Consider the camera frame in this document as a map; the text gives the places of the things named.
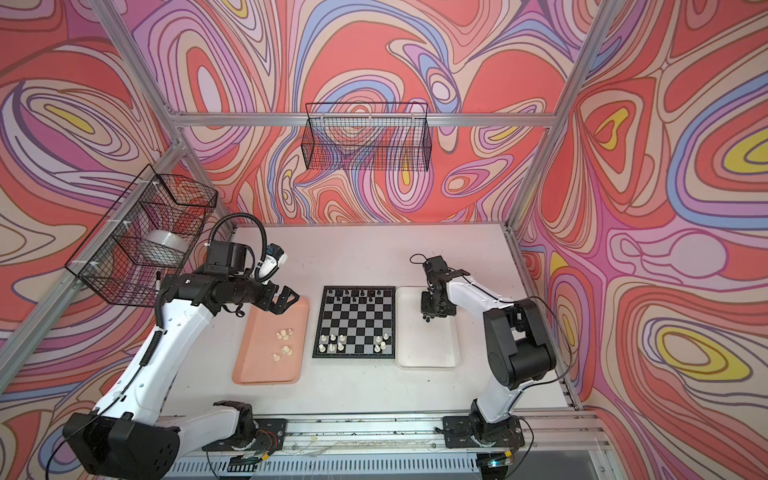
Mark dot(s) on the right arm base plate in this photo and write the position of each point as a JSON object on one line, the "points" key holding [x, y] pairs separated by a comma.
{"points": [[471, 431]]}

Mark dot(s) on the black wire basket wall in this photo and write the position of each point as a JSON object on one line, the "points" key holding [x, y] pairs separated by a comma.
{"points": [[367, 136], [108, 261]]}

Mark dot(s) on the black white chess board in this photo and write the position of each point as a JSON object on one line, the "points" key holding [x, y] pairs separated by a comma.
{"points": [[357, 322]]}

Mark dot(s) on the black wire basket back wall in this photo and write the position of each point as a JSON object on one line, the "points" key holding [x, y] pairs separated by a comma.
{"points": [[367, 136]]}

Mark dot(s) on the pink plastic tray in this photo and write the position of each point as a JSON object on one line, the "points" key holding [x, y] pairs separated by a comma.
{"points": [[272, 346]]}

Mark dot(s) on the black wire basket left wall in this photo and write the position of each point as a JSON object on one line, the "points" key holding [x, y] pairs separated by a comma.
{"points": [[108, 261]]}

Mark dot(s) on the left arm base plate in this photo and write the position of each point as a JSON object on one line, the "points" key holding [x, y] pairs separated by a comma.
{"points": [[266, 435]]}

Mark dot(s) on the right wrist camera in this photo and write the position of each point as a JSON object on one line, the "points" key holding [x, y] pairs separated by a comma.
{"points": [[435, 269]]}

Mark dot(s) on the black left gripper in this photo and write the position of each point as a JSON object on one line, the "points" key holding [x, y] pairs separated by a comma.
{"points": [[267, 302]]}

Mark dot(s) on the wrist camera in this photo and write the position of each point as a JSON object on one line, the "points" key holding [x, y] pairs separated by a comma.
{"points": [[226, 259], [435, 269]]}

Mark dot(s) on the white roll in basket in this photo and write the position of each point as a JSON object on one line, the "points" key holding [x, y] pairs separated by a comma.
{"points": [[163, 248]]}

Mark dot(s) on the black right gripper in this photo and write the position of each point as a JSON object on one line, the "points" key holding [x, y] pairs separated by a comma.
{"points": [[429, 310]]}

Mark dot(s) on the white plastic tray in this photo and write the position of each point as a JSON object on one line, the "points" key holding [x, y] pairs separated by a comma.
{"points": [[422, 344]]}

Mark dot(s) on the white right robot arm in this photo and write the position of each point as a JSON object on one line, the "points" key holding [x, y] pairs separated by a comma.
{"points": [[518, 344]]}

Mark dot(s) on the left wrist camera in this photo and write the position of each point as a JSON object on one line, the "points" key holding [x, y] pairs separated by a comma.
{"points": [[226, 259]]}

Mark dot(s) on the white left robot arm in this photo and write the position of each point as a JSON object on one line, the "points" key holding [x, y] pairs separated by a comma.
{"points": [[124, 436]]}

